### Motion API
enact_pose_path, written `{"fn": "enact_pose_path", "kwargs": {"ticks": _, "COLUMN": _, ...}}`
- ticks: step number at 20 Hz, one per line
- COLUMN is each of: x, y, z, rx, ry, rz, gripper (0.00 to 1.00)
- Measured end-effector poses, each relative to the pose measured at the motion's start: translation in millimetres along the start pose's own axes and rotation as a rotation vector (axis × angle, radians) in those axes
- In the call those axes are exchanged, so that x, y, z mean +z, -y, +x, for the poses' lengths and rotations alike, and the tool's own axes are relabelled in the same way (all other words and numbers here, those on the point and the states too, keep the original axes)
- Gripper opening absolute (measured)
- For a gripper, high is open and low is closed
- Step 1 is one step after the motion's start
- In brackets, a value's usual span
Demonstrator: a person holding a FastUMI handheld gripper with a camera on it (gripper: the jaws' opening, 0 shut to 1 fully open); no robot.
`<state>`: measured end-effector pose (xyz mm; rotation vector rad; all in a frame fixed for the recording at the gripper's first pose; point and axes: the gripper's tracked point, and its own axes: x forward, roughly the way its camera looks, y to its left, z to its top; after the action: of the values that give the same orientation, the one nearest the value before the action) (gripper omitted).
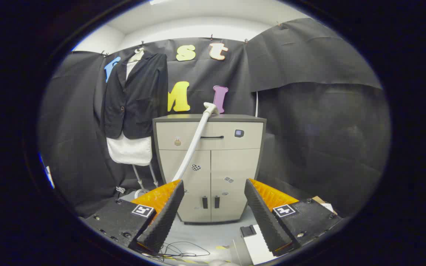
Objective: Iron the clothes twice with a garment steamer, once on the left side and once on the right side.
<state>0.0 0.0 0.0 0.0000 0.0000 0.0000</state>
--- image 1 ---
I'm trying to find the thin black floor cables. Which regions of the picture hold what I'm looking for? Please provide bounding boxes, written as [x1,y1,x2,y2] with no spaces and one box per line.
[139,240,210,260]

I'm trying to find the white box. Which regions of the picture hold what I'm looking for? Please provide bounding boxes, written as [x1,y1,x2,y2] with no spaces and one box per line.
[231,225,277,266]

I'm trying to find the metal mannequin stand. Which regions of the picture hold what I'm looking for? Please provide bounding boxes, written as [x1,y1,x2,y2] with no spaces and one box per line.
[132,164,160,189]

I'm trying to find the beige cabinet with grey top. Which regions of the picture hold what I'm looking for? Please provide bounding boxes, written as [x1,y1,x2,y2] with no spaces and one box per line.
[152,114,267,225]

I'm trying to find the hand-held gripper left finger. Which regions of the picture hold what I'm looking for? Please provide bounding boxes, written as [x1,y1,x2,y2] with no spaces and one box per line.
[84,179,185,255]

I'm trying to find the cardboard box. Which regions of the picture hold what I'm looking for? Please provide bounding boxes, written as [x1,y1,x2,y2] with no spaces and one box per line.
[312,196,337,215]

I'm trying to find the black backdrop cloth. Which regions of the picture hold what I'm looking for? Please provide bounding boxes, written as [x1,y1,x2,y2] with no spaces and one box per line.
[37,18,392,218]

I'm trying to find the white garment steamer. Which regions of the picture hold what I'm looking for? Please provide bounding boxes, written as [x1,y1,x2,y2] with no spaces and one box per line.
[134,102,220,200]

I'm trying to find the black suit jacket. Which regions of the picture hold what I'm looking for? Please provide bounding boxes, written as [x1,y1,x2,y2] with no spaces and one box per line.
[100,52,169,140]

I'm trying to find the blue and white clutter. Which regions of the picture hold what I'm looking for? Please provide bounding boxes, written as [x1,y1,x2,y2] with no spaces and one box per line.
[41,153,55,189]

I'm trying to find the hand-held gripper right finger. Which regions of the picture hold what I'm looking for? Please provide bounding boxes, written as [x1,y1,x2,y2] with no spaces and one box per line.
[244,178,343,256]

